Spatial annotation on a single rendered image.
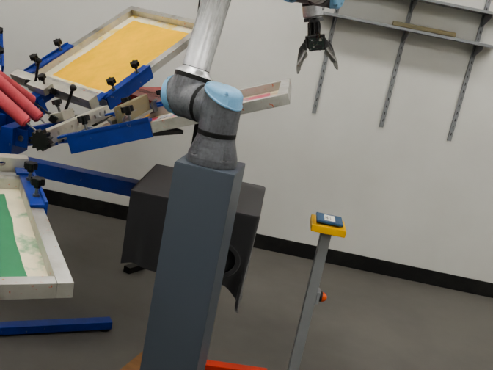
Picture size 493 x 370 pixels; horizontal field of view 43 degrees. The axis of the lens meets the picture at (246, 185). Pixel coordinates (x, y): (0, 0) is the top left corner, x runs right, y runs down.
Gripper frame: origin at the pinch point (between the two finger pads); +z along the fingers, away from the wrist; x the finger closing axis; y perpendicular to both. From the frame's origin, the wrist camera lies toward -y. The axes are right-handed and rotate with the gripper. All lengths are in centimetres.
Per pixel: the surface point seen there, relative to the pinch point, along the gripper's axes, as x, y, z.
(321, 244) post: -4, 15, 63
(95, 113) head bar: -93, -14, 9
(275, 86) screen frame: -17.4, -25.0, 6.0
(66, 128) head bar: -93, 20, 9
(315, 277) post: -7, 15, 76
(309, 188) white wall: -8, -199, 98
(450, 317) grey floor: 77, -146, 180
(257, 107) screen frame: -21.7, 29.6, 7.1
